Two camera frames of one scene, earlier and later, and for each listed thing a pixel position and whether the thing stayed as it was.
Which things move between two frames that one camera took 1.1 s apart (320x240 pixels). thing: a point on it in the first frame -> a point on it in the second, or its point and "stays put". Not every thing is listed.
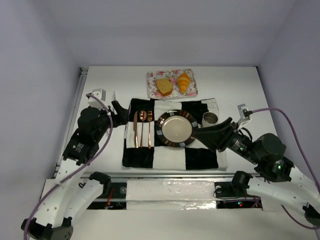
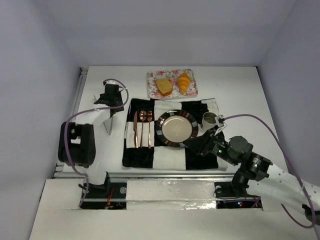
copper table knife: x=135 y=129 stays put
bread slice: x=164 y=86 stays put
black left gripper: x=114 y=119 -> x=110 y=100
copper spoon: x=142 y=116 stays put
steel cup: x=210 y=119 stays put
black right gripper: x=225 y=138 -> x=207 y=142
